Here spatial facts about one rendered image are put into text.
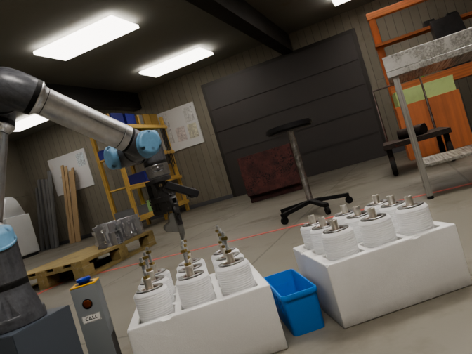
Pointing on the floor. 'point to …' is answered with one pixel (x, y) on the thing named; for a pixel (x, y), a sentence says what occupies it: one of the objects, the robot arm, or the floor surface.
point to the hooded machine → (20, 227)
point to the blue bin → (296, 302)
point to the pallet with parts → (113, 239)
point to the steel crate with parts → (270, 173)
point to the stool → (302, 171)
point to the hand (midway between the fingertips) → (183, 234)
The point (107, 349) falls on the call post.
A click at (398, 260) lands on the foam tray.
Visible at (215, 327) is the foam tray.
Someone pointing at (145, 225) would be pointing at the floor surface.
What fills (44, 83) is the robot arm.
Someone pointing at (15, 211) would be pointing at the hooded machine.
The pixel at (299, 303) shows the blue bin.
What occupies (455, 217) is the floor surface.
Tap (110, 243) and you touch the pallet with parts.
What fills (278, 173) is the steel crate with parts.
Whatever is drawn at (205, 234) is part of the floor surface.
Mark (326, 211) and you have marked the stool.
